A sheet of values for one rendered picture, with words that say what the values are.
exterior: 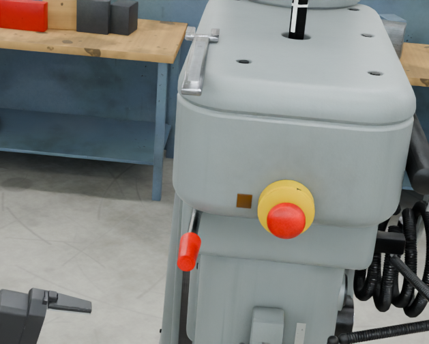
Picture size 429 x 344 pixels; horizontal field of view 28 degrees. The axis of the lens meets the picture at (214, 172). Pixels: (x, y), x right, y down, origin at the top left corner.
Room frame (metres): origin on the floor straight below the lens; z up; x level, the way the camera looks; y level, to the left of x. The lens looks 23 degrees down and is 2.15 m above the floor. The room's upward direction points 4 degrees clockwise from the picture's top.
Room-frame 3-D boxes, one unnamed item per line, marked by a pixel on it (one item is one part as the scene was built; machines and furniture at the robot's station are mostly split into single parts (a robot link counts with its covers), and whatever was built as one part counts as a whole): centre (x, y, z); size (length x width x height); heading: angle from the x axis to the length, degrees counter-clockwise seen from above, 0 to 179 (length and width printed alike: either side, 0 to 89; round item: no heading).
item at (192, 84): (0.90, 0.03, 1.89); 0.24 x 0.04 x 0.01; 0
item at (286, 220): (0.80, -0.08, 1.76); 0.04 x 0.03 x 0.04; 88
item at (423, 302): (1.31, -0.30, 1.45); 0.18 x 0.16 x 0.21; 178
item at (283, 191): (0.82, -0.08, 1.76); 0.06 x 0.02 x 0.06; 88
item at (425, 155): (1.08, -0.24, 1.79); 0.45 x 0.04 x 0.04; 178
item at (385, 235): (1.06, -0.23, 1.60); 0.08 x 0.02 x 0.04; 88
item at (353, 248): (1.09, -0.09, 1.68); 0.34 x 0.24 x 0.10; 178
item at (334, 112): (1.07, -0.09, 1.81); 0.47 x 0.26 x 0.16; 178
